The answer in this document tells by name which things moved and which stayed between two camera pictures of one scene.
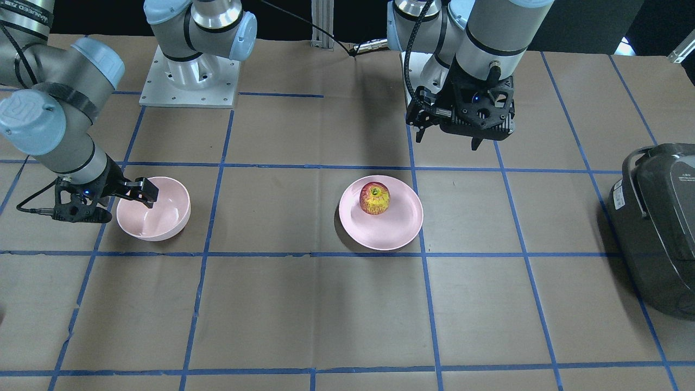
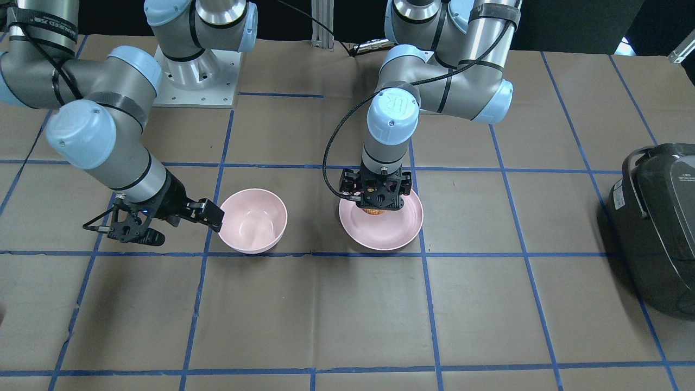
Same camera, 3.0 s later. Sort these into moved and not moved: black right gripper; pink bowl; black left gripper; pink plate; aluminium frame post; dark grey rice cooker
Moved: pink bowl; black left gripper; black right gripper
Not moved: aluminium frame post; pink plate; dark grey rice cooker
